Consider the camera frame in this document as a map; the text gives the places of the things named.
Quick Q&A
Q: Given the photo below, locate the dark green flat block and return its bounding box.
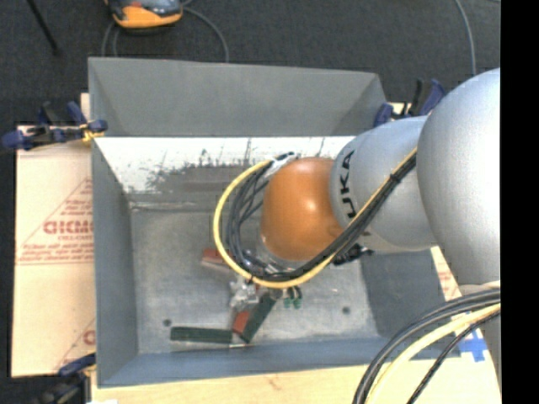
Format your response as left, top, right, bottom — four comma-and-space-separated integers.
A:
238, 294, 278, 345
169, 326, 234, 345

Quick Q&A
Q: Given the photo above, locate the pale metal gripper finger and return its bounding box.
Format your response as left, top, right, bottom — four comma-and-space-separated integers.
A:
228, 278, 251, 297
229, 293, 259, 311

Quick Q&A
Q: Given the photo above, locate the red-brown flat block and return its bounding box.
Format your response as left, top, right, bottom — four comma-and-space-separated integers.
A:
200, 247, 232, 272
231, 311, 253, 336

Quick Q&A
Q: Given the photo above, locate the brown cardboard board, red print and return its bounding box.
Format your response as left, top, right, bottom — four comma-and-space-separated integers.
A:
9, 140, 99, 379

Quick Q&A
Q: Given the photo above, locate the grey metal bin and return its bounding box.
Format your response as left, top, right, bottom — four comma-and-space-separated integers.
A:
87, 56, 461, 389

